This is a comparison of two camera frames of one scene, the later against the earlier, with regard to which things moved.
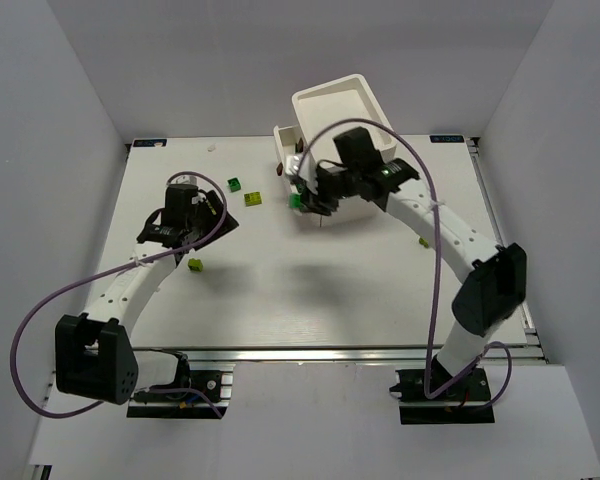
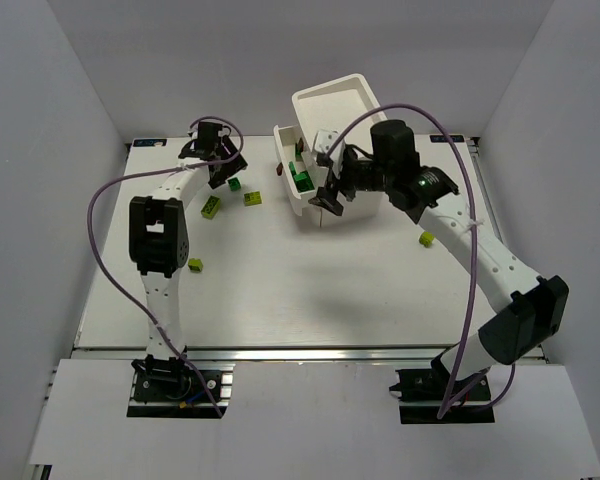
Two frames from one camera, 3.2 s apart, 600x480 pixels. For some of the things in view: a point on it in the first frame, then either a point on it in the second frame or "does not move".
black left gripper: (219, 216) to (226, 166)
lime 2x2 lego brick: (252, 199) does not move
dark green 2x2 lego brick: (234, 184) does not move
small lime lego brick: (195, 264) does not move
